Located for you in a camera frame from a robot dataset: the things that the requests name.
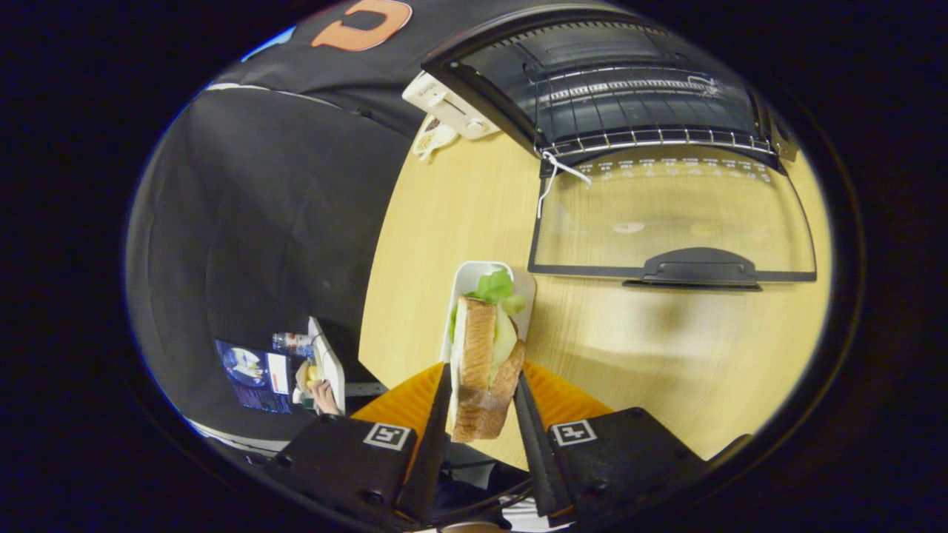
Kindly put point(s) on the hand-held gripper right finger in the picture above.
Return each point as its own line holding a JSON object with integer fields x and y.
{"x": 535, "y": 459}

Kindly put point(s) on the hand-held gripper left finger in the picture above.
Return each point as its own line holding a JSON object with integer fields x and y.
{"x": 433, "y": 459}

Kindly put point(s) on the toast sandwich with lettuce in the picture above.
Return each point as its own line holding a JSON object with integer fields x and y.
{"x": 478, "y": 348}

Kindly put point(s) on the black toaster oven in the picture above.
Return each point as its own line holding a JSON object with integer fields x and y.
{"x": 666, "y": 96}

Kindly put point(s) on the white pop-up toaster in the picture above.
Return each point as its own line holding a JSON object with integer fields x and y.
{"x": 444, "y": 104}

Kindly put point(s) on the white flat board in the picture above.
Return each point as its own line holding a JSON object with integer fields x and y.
{"x": 329, "y": 363}

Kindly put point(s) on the clear plastic bottle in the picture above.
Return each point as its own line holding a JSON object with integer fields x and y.
{"x": 292, "y": 343}

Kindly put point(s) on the white rectangular tray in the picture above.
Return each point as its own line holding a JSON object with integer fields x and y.
{"x": 470, "y": 277}

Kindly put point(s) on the black backdrop cloth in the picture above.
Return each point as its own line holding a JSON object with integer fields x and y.
{"x": 259, "y": 222}

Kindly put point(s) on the small dish with snacks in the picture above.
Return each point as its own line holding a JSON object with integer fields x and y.
{"x": 429, "y": 141}

